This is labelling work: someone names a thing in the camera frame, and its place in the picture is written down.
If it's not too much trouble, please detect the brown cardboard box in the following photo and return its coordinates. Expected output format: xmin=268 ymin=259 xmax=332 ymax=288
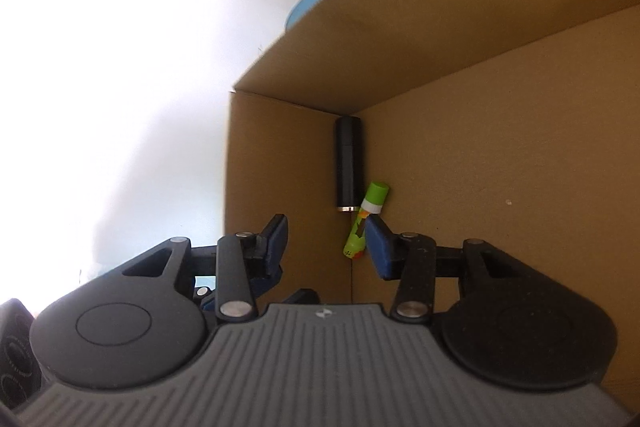
xmin=220 ymin=0 xmax=640 ymax=413

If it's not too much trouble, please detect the green lip balm tube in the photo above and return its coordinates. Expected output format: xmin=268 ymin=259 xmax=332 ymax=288
xmin=342 ymin=180 xmax=390 ymax=259

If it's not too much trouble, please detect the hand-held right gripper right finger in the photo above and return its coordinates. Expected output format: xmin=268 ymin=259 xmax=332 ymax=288
xmin=364 ymin=214 xmax=531 ymax=324

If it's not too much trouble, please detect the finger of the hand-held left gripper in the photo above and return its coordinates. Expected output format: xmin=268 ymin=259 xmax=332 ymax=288
xmin=193 ymin=278 xmax=219 ymax=313
xmin=282 ymin=288 xmax=321 ymax=306

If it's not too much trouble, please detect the black cylinder with metal ring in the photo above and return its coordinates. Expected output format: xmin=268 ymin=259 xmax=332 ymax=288
xmin=334 ymin=117 xmax=365 ymax=214

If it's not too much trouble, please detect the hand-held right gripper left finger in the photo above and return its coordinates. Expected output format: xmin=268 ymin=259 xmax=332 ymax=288
xmin=120 ymin=213 xmax=291 ymax=324

